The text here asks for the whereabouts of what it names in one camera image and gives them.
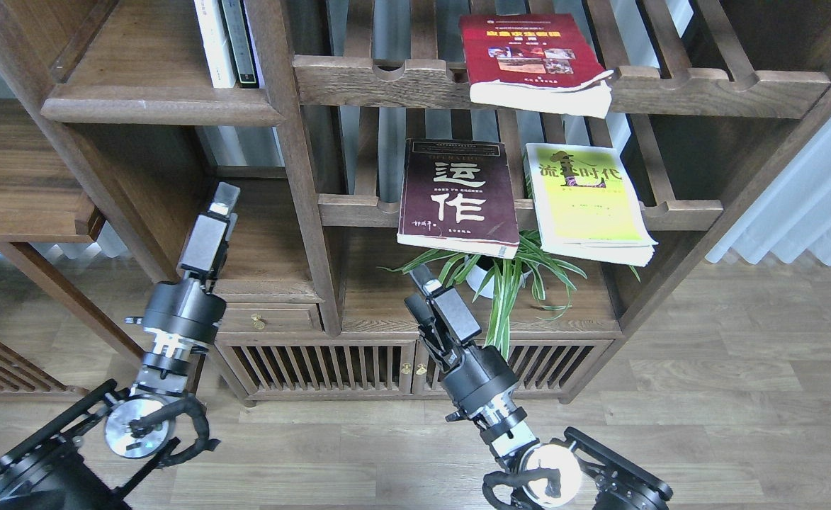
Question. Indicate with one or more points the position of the dark maroon book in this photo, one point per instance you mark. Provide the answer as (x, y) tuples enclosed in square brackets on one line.
[(457, 195)]

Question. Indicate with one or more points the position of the red book white pages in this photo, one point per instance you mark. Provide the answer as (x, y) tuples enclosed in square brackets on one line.
[(534, 62)]

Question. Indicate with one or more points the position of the dark wooden bookshelf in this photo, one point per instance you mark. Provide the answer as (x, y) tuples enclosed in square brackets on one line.
[(121, 91)]

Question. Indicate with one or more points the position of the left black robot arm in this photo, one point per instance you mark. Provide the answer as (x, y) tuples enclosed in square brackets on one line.
[(158, 419)]

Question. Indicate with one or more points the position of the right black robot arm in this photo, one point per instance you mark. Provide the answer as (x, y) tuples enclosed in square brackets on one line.
[(532, 474)]

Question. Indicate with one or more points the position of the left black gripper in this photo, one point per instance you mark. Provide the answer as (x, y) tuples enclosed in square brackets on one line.
[(187, 311)]

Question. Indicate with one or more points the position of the yellow green book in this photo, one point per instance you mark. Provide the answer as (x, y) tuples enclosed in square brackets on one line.
[(586, 205)]

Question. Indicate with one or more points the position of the green spider plant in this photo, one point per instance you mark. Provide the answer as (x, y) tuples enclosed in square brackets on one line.
[(530, 251)]

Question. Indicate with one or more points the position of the white curtain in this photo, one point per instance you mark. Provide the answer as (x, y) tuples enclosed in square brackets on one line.
[(792, 218)]

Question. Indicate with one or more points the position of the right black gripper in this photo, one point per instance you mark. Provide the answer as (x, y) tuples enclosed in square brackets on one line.
[(476, 378)]

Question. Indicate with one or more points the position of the wooden side table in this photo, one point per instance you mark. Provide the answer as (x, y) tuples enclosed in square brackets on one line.
[(18, 234)]

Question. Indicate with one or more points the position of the white plant pot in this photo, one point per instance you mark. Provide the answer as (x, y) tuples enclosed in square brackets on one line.
[(490, 276)]

